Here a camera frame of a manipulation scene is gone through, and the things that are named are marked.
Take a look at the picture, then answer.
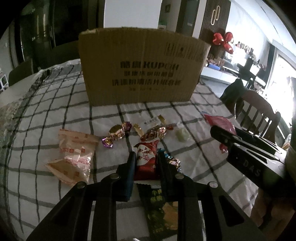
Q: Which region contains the gold brown candy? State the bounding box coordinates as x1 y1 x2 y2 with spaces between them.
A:
133 115 174 142

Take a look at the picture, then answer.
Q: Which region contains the white gold candy wrapper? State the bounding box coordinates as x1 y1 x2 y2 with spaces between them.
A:
140 116 161 128

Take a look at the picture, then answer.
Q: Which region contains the red white snack packet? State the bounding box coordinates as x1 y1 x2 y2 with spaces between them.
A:
134 139 159 173

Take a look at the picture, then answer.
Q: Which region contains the pink snack bag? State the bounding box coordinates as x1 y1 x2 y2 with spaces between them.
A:
203 113 237 153

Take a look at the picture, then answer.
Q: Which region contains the brown wooden chair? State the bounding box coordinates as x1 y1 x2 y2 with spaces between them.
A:
234 90 281 144

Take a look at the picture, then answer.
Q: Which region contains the dark green garment on chair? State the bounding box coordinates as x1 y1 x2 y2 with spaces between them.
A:
220 78 247 118

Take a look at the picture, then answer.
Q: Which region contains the small clear jelly cup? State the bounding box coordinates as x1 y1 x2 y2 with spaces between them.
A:
176 123 190 142

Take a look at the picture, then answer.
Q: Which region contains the green black snack packet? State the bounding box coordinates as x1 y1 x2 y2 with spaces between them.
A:
137 184 178 240

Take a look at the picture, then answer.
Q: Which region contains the blue foil wrapped candy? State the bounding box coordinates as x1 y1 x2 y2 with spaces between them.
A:
157 148 182 172

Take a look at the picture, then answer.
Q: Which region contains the white tv cabinet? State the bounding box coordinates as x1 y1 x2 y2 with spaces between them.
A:
201 67 238 84

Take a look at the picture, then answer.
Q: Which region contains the orange clear pastry packet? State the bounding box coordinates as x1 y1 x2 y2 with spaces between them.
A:
46 129 99 186

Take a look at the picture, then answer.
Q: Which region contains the black white checkered tablecloth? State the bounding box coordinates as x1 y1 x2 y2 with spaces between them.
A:
0 64 260 241

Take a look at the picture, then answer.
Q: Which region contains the purple gold wrapped candy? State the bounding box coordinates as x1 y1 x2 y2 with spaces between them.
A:
101 121 132 149

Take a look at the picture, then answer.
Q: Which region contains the red balloon decoration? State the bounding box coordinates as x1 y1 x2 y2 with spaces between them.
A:
212 32 234 54

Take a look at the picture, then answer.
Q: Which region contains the brown cardboard box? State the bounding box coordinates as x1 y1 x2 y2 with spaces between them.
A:
78 28 210 106

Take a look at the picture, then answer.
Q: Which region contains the patterned table mat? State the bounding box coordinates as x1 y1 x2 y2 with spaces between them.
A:
1 99 23 149

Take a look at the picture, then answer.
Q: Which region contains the dark chair behind table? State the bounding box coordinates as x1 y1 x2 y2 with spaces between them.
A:
9 59 34 86
48 41 80 66

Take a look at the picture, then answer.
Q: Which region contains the black glass sliding door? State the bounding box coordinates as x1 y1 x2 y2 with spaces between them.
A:
8 1 106 70

